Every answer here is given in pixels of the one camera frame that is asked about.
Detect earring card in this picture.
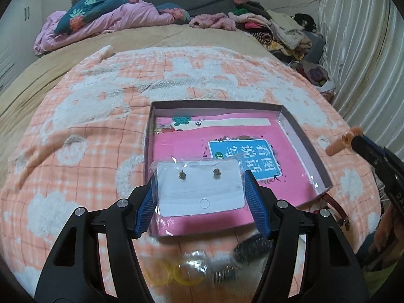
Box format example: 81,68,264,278
149,156,246,217

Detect white wardrobe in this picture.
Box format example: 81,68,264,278
1,0,42,92

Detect dark shallow cardboard box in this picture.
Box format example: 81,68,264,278
143,100,334,238

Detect black chain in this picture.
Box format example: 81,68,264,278
232,233,274,264

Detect pile of clothes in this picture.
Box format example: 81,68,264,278
190,0,336,103

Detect tan bed sheet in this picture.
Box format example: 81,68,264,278
1,25,270,181

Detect pink quilt on bed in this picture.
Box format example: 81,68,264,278
33,0,190,56

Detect person right hand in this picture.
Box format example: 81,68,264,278
373,202,403,252

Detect navy floral pillow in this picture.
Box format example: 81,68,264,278
54,0,138,34

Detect orange plaid cloud blanket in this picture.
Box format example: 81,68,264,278
0,45,383,300

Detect rhinestone clip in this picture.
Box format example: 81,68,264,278
211,264,237,285

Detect white striped curtain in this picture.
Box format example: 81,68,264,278
318,0,404,158

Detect orange spiral hair tie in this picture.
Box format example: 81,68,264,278
324,126,364,157

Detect yellow hair ties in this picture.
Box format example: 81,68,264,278
148,251,209,289

